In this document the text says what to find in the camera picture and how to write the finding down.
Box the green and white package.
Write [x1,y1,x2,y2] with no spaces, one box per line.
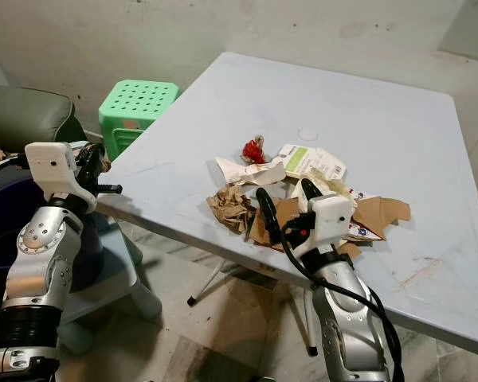
[274,142,348,181]

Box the light blue plastic table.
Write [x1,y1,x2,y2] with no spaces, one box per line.
[94,52,478,359]

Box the yellowish clear plastic wrap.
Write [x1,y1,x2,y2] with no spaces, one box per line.
[290,169,353,200]

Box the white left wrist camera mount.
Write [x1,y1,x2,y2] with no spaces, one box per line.
[25,142,87,209]

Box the dark green sofa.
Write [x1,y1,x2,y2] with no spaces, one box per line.
[0,85,87,154]

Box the brown torn cardboard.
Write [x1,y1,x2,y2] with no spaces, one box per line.
[246,194,412,259]

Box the white crumpled paper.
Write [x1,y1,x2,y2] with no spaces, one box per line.
[214,156,288,186]

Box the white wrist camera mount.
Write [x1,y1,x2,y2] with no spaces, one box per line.
[307,193,356,252]
[25,142,87,209]

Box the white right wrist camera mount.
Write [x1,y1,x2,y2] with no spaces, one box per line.
[307,193,356,252]

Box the red crumpled wrapper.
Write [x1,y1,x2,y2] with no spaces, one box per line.
[241,134,267,166]

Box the brown crumpled paper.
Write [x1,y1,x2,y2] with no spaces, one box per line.
[206,185,261,235]

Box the purple rubbish bin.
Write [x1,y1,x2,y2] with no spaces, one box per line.
[0,177,106,297]

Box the green plastic stool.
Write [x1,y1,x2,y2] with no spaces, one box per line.
[98,79,181,162]

